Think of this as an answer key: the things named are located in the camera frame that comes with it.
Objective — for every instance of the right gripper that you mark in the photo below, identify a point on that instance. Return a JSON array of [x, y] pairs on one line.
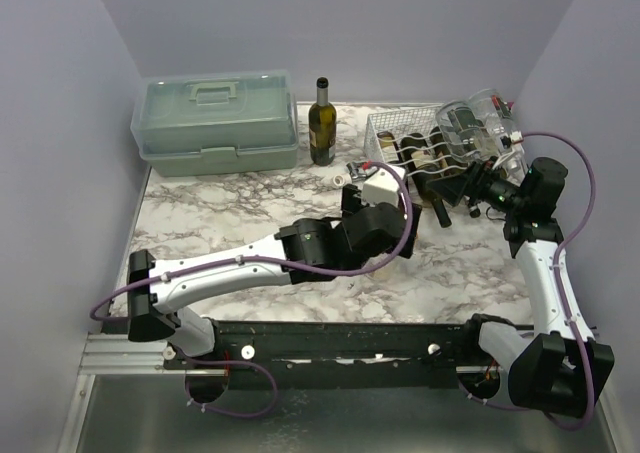
[[473, 181]]

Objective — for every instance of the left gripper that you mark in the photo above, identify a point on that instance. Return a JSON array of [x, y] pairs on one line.
[[352, 201]]

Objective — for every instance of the dark green brown-label wine bottle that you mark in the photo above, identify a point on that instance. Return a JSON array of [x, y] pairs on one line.
[[322, 120]]

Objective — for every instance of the clear glass wine bottle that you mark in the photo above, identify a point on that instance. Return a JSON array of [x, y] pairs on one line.
[[383, 274]]

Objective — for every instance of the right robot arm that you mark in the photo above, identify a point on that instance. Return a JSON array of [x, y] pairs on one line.
[[562, 370]]

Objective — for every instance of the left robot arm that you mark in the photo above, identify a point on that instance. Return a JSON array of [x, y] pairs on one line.
[[161, 292]]

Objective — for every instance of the dark green bottle black neck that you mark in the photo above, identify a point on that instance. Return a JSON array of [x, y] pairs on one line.
[[418, 161]]

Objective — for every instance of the olive bottle silver cap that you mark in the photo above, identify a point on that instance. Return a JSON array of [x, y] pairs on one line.
[[442, 154]]

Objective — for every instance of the clear bottle dark label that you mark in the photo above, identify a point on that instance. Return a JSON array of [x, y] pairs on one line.
[[461, 131]]

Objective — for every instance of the red bottle gold foil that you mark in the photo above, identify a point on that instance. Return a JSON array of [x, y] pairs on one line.
[[388, 148]]

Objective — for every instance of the clear bottle red cap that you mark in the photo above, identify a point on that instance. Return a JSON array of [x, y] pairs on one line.
[[493, 111]]

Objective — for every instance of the white plastic pipe fitting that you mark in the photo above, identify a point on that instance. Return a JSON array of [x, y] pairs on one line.
[[339, 181]]

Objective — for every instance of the green plastic toolbox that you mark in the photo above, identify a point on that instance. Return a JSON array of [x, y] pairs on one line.
[[197, 125]]

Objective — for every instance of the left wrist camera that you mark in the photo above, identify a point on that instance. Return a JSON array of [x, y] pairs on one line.
[[381, 187]]

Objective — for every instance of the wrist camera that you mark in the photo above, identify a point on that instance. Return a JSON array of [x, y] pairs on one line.
[[381, 187], [511, 155]]

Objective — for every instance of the white wire wine rack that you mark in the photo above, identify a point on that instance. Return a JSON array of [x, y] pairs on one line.
[[420, 119]]

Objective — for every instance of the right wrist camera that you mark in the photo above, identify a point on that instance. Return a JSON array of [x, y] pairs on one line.
[[511, 155]]

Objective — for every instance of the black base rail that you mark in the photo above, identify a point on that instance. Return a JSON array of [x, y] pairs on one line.
[[307, 355]]

